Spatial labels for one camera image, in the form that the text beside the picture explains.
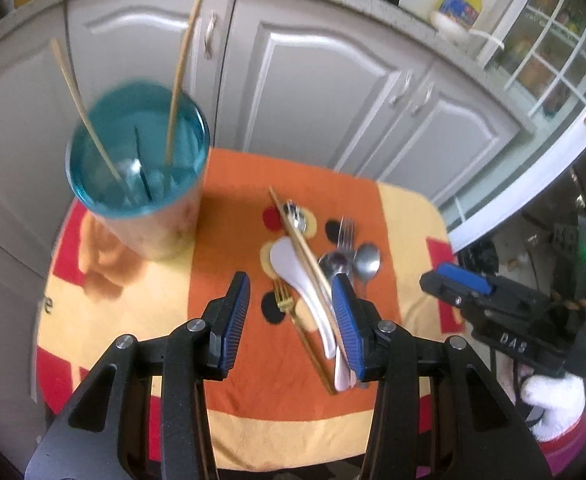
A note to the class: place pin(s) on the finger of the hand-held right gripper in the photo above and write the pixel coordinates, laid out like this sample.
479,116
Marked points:
445,290
463,277

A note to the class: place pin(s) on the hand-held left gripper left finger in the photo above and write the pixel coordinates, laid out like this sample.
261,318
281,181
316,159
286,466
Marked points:
235,320

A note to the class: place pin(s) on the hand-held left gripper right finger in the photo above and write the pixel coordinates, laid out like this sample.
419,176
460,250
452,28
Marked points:
345,320

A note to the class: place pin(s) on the gold fork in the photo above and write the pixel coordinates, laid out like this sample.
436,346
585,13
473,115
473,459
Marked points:
284,300

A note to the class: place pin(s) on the white ceramic spoon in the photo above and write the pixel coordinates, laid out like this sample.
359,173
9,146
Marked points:
293,265
343,375

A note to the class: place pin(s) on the silver fork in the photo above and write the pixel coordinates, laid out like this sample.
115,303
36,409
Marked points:
346,235

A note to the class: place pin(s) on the small metal spoon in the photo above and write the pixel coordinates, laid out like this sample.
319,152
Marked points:
295,214

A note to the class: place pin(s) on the teal plastic cup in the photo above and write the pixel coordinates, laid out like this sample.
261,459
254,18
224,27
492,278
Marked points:
143,225

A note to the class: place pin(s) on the person's right forearm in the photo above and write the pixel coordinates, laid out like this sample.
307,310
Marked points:
568,450

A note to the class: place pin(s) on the person's right hand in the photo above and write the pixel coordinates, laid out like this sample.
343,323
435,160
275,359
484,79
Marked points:
555,402

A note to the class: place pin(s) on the orange printed cloth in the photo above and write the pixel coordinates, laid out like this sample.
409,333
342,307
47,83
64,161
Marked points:
233,210

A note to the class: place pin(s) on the white bowl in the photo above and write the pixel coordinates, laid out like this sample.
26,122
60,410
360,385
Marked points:
448,27

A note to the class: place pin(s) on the white glass-paned door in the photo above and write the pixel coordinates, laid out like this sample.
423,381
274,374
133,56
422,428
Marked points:
548,35

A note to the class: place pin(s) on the yellow oil bottle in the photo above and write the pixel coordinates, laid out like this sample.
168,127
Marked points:
460,5

